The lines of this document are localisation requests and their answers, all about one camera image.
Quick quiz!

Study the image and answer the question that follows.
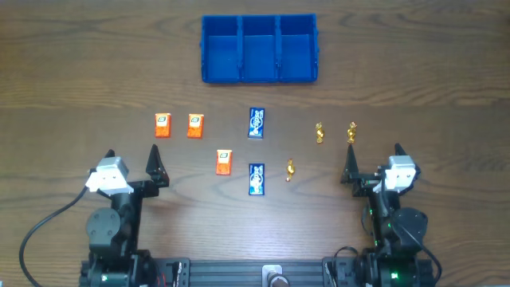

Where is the blue tray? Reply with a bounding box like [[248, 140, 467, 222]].
[[200, 14, 320, 85]]

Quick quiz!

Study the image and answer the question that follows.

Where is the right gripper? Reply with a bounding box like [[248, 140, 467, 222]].
[[340, 142, 409, 198]]

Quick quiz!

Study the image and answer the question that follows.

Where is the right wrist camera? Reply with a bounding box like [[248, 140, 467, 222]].
[[372, 155, 418, 195]]

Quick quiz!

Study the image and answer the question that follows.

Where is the blue candy pack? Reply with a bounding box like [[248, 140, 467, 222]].
[[248, 162, 266, 197], [247, 107, 266, 140]]

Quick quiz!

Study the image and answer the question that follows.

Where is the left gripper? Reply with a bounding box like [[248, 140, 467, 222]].
[[102, 143, 171, 199]]

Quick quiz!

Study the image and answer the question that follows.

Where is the mounting rail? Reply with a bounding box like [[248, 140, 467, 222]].
[[79, 257, 435, 287]]

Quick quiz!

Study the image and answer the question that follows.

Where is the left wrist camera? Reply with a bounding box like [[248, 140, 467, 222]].
[[84, 155, 135, 196]]

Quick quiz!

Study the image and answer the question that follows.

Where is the orange candy box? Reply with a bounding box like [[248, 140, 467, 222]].
[[186, 113, 205, 140], [215, 148, 233, 176], [154, 112, 172, 139]]

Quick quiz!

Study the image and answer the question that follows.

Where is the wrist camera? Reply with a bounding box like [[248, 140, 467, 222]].
[[372, 155, 418, 195], [84, 155, 135, 196]]

